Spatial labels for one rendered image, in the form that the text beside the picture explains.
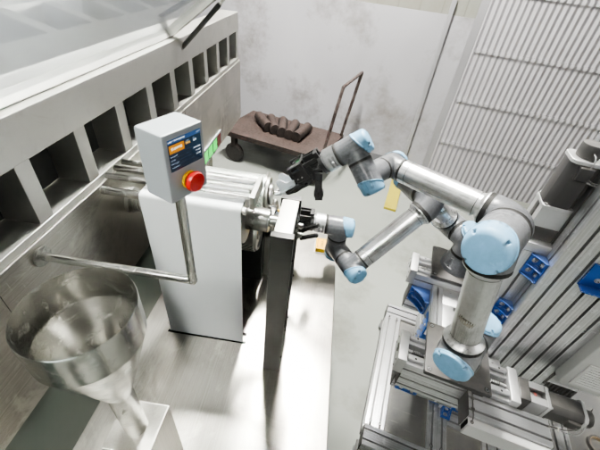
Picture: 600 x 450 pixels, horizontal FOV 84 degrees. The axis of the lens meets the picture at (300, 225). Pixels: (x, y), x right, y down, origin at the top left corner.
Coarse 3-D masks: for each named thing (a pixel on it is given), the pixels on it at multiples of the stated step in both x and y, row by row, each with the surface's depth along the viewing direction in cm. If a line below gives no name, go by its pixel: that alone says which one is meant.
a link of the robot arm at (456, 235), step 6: (462, 222) 150; (468, 222) 148; (474, 222) 148; (456, 228) 149; (462, 228) 146; (468, 228) 145; (450, 234) 152; (456, 234) 149; (462, 234) 145; (450, 240) 154; (456, 240) 149; (456, 246) 150; (456, 252) 150; (462, 258) 149
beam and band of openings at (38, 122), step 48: (192, 48) 116; (48, 96) 60; (96, 96) 72; (144, 96) 92; (192, 96) 122; (0, 144) 52; (48, 144) 61; (96, 144) 85; (0, 192) 59; (48, 192) 70; (0, 240) 58
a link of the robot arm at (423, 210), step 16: (416, 192) 121; (416, 208) 118; (432, 208) 116; (400, 224) 119; (416, 224) 118; (384, 240) 119; (400, 240) 120; (352, 256) 122; (368, 256) 120; (352, 272) 119
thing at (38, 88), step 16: (208, 0) 96; (224, 0) 99; (192, 16) 99; (208, 16) 102; (176, 32) 103; (192, 32) 105; (144, 48) 90; (96, 64) 74; (48, 80) 62; (64, 80) 65; (16, 96) 56
